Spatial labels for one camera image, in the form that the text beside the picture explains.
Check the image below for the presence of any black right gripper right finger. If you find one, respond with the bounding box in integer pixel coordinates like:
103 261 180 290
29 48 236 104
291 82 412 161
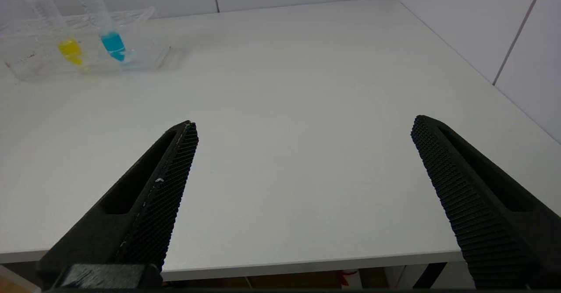
410 115 561 290

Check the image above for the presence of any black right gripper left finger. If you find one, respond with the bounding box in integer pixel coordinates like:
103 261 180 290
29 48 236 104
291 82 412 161
37 120 199 290

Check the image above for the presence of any test tube with blue pigment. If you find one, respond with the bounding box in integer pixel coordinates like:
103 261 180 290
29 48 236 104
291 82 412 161
73 0 127 63

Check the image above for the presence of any clear plastic test tube rack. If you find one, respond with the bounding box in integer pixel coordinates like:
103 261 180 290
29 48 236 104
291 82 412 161
0 7 172 83

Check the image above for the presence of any test tube with yellow pigment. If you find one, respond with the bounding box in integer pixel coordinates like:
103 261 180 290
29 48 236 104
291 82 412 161
24 0 84 67

